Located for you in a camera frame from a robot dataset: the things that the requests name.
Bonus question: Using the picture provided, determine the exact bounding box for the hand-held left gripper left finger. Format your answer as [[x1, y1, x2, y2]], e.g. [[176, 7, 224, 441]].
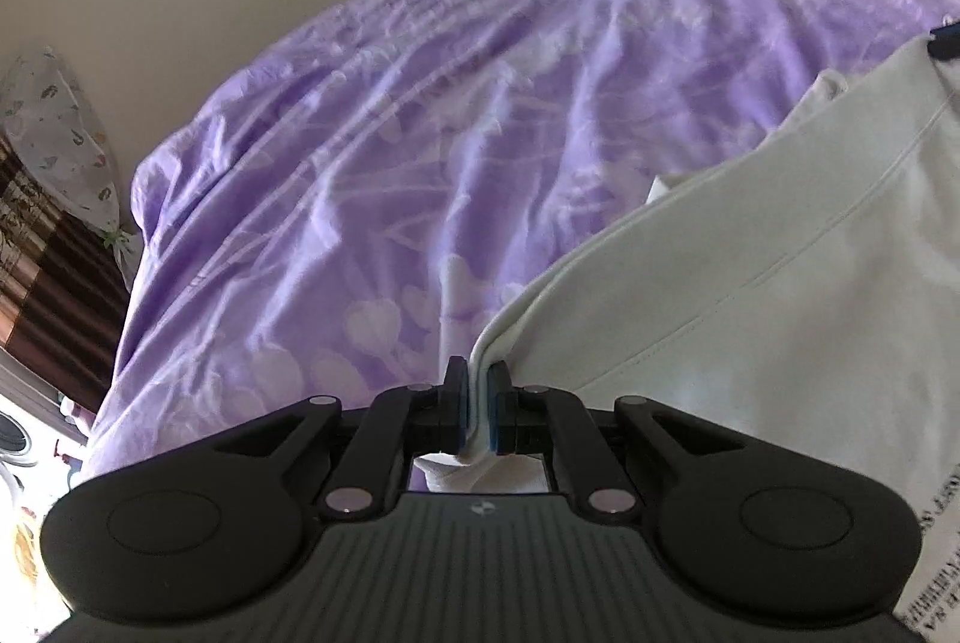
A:
[[210, 356, 472, 518]]

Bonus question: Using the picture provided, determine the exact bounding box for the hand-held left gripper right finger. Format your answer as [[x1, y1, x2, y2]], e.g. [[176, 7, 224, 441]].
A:
[[487, 364, 755, 518]]

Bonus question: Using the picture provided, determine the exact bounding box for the white printed sweatshirt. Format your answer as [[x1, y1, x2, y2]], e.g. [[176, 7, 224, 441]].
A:
[[416, 29, 960, 643]]

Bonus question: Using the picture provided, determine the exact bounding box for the purple floral blanket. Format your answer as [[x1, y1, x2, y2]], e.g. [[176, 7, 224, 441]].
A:
[[79, 0, 960, 490]]

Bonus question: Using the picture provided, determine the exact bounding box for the brown patterned curtain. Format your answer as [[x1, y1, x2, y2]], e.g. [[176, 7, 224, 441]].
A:
[[0, 133, 132, 419]]

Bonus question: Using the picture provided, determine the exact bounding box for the white washing machine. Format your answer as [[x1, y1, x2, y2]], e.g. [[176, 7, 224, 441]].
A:
[[0, 406, 46, 528]]

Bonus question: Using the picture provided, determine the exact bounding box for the patterned white curtain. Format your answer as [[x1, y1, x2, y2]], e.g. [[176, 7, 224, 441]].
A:
[[0, 46, 142, 293]]

